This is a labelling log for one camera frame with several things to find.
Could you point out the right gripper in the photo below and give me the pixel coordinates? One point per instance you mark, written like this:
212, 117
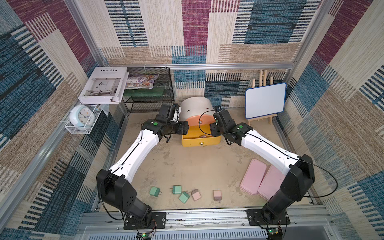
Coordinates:
214, 129

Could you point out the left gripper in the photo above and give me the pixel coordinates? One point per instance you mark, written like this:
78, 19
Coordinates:
182, 128

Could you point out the yellow drawer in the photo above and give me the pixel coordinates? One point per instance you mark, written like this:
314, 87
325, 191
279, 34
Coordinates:
192, 138

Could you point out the green plug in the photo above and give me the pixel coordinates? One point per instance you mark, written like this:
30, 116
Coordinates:
176, 189
184, 197
154, 191

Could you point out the white round drawer cabinet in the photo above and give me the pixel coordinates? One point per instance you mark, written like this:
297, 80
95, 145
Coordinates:
194, 106

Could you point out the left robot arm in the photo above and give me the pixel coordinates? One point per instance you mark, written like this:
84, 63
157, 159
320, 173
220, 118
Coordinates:
114, 185

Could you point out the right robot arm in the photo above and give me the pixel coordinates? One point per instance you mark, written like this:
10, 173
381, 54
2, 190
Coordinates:
298, 170

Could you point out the white board on easel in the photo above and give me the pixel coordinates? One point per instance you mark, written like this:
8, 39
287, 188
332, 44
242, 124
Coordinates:
264, 101

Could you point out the pink case left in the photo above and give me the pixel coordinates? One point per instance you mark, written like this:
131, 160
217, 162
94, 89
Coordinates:
253, 177

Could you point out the pink case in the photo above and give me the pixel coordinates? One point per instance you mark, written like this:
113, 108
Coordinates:
271, 183
253, 177

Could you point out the colourful picture book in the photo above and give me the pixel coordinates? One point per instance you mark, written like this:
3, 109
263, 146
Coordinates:
141, 81

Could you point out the pink case right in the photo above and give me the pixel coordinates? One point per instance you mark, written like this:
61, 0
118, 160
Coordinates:
271, 183

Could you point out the white Inedia box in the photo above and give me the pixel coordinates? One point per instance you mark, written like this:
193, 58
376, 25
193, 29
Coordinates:
106, 85

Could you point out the white alarm clock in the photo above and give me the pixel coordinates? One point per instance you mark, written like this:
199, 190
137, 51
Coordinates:
82, 116

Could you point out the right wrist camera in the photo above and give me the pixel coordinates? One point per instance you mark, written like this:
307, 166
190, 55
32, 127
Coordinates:
223, 118

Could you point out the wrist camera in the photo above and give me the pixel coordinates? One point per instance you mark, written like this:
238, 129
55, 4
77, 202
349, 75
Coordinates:
169, 113
223, 118

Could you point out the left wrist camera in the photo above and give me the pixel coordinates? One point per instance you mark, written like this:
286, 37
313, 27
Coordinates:
169, 113

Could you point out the black wire shelf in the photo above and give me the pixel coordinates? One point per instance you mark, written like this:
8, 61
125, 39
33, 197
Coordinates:
147, 101

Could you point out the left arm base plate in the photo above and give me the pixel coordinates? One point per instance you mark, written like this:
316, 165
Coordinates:
154, 220

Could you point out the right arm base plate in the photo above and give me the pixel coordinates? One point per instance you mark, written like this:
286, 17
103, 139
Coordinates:
259, 217

